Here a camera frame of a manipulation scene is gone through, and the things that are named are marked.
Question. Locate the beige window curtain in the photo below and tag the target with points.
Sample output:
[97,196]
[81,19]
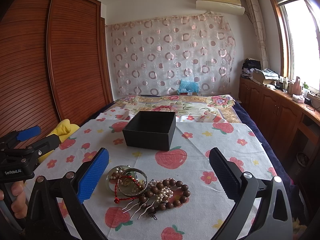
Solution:
[258,24]

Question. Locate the blue plush item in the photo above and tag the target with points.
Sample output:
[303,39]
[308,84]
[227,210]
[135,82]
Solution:
[188,87]

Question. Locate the wooden wardrobe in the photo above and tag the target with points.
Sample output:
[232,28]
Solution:
[53,63]

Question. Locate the wooden side cabinet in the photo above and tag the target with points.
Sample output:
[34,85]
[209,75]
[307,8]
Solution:
[290,128]

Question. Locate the pink bottle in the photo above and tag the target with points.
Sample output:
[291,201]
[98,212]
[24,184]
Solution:
[297,89]

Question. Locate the person's left hand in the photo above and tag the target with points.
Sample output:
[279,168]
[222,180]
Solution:
[19,206]

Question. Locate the green jade bangle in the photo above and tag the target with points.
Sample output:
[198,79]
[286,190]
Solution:
[132,182]

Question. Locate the silver hair comb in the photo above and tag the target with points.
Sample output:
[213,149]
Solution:
[137,208]

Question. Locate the yellow plush toy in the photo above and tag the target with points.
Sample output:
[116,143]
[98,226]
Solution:
[64,130]

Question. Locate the white air conditioner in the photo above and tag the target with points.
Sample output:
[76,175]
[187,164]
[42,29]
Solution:
[223,6]

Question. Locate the black open jewelry box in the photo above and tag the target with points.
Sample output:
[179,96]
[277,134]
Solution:
[150,130]

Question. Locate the strawberry print cloth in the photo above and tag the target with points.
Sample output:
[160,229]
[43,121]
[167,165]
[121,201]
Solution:
[187,160]

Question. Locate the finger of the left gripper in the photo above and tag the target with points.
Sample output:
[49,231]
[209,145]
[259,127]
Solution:
[27,134]
[44,146]

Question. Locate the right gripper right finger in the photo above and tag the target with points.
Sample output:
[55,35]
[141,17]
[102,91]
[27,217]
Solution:
[273,219]

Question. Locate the pink circle curtain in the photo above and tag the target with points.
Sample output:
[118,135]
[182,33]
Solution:
[153,56]

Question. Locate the floral bed quilt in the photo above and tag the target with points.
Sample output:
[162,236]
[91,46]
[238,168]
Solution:
[219,108]

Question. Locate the window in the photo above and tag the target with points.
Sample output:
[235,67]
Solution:
[299,41]

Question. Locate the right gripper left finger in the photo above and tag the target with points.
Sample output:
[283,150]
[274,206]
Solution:
[44,218]

